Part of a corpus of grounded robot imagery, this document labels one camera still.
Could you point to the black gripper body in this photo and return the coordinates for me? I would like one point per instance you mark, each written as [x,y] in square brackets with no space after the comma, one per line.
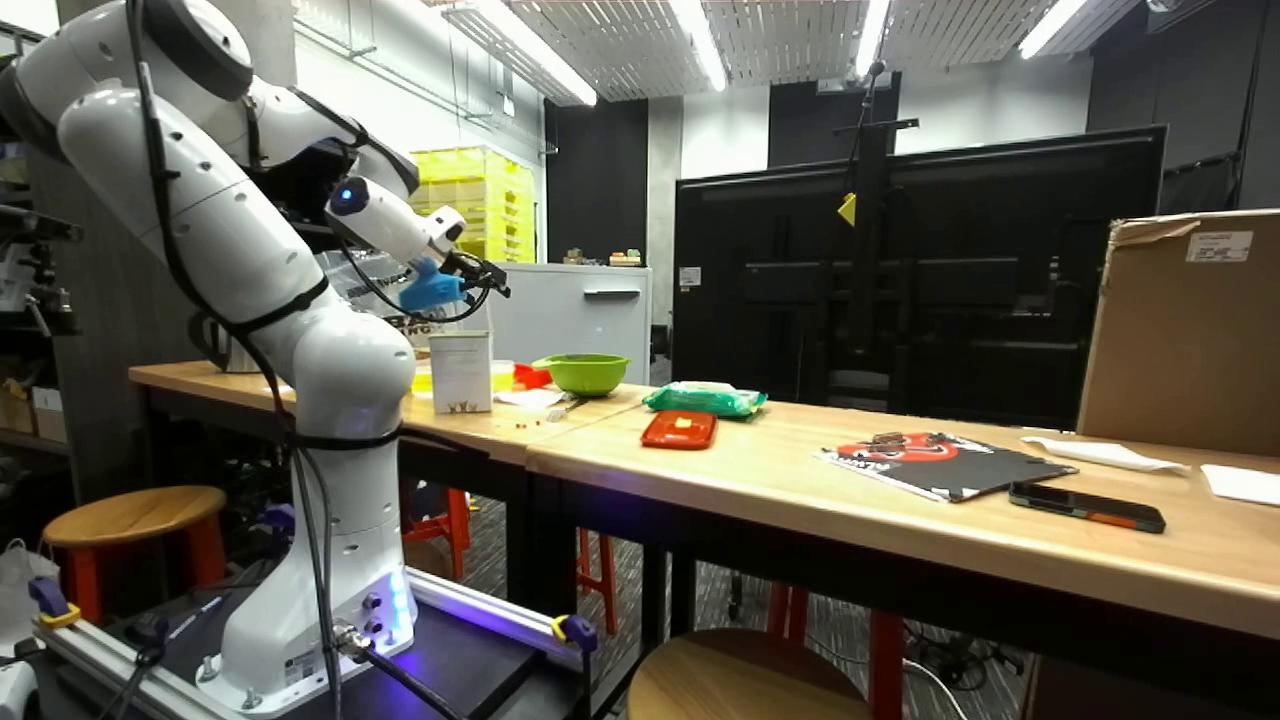
[468,270]

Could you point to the yellow storage crate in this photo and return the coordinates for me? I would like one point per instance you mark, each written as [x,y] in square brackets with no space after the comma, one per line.
[493,202]

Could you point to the black phone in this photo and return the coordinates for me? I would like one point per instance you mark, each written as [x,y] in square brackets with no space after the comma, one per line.
[1087,509]

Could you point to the ceiling light strip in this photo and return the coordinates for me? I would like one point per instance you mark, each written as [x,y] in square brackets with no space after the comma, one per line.
[1052,27]
[533,55]
[869,34]
[701,41]

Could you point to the robot base platform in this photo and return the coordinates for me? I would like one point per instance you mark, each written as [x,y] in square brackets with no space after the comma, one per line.
[454,667]

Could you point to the blue yellow clamp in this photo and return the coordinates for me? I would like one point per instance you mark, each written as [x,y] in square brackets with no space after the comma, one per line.
[54,600]
[579,633]

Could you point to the white paper sheet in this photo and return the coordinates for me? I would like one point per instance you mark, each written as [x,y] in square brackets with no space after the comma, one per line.
[1247,481]

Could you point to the small red plastic piece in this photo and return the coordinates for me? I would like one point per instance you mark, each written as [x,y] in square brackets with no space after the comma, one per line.
[528,378]

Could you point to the black stand pole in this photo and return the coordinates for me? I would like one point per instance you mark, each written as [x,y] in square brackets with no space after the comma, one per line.
[875,267]

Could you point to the green plastic bowl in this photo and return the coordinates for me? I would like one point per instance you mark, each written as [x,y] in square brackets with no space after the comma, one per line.
[586,372]

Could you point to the dark storage shelf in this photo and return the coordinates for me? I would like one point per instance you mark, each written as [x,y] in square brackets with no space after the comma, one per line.
[25,335]

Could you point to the grey cabinet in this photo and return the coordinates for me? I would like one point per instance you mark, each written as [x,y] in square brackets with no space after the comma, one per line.
[562,314]

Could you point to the red and black magazine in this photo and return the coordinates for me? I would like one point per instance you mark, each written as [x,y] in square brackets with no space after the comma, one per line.
[947,464]

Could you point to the brown cardboard box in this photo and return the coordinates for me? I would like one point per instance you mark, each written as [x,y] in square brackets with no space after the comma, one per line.
[1187,347]

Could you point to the green snack packet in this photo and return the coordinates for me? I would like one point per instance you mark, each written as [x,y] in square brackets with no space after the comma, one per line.
[705,403]

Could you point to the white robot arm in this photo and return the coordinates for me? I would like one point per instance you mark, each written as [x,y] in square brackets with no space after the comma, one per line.
[226,242]

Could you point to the white paper napkin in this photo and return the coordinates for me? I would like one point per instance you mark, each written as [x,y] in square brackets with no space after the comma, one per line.
[524,403]

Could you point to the yellow tag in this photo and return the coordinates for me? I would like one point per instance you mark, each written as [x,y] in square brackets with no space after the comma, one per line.
[851,210]

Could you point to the round wooden stool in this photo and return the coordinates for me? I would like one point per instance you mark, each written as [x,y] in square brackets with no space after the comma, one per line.
[742,682]
[134,512]
[886,667]

